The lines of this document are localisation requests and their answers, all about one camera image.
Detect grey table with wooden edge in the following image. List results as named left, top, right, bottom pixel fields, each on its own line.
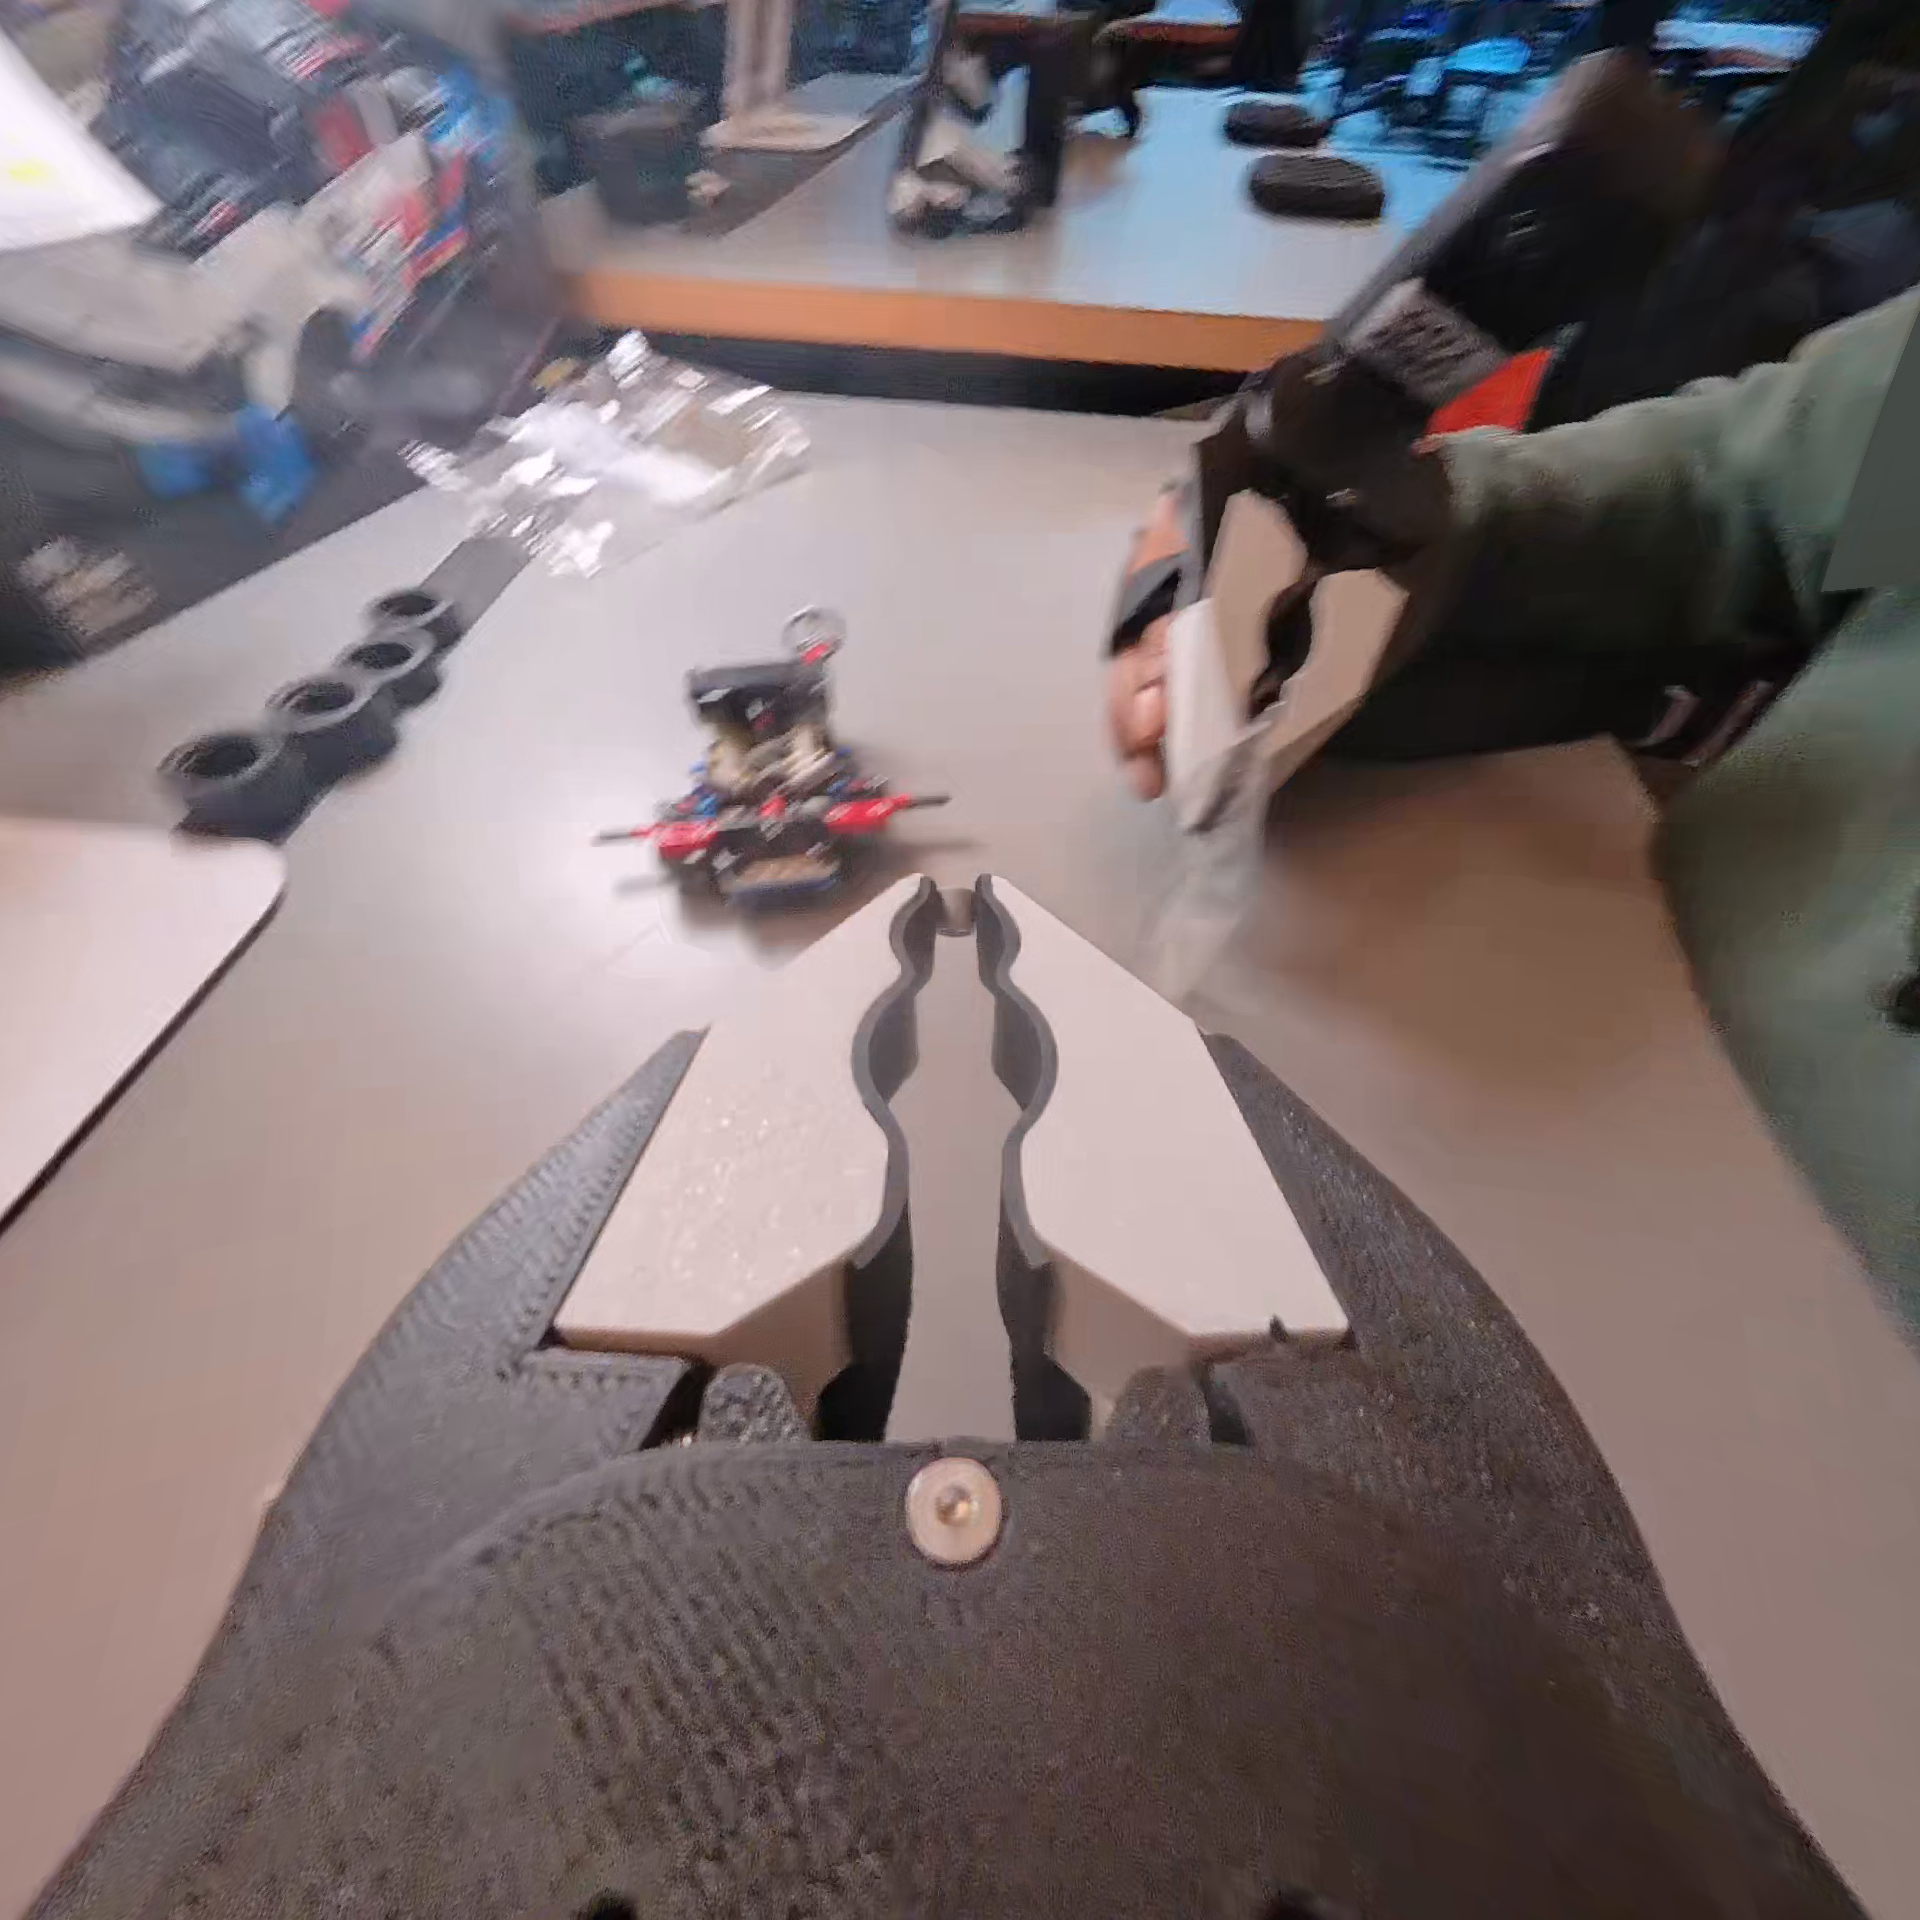
left=561, top=61, right=1517, bottom=378

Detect partly built lego car model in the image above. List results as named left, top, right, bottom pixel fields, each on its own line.
left=591, top=605, right=954, bottom=913

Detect person's right forearm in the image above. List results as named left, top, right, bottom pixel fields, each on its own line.
left=1304, top=293, right=1920, bottom=753

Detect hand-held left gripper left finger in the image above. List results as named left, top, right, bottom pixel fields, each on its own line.
left=552, top=875, right=939, bottom=1430

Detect large clear plastic bag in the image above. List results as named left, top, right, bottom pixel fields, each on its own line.
left=402, top=330, right=815, bottom=583

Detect wooden stand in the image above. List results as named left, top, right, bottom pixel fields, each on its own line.
left=704, top=0, right=901, bottom=156

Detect black mat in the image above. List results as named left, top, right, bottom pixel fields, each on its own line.
left=0, top=421, right=527, bottom=679

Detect small black camera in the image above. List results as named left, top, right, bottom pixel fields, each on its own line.
left=574, top=102, right=707, bottom=230

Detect lego set box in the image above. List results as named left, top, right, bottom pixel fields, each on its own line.
left=95, top=0, right=520, bottom=355

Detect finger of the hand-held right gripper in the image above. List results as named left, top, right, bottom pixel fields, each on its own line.
left=1162, top=483, right=1309, bottom=835
left=1256, top=572, right=1416, bottom=793

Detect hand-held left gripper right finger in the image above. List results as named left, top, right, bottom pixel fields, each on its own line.
left=972, top=870, right=1351, bottom=1430

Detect small clear bag lego pieces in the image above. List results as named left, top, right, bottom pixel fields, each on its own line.
left=1132, top=743, right=1284, bottom=1014

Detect black and white object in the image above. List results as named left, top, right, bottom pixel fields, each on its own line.
left=883, top=97, right=1040, bottom=242

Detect person's torso green sweatshirt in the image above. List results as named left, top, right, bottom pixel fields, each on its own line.
left=1650, top=593, right=1920, bottom=1322

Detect person's right hand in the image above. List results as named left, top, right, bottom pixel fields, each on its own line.
left=1105, top=486, right=1210, bottom=805

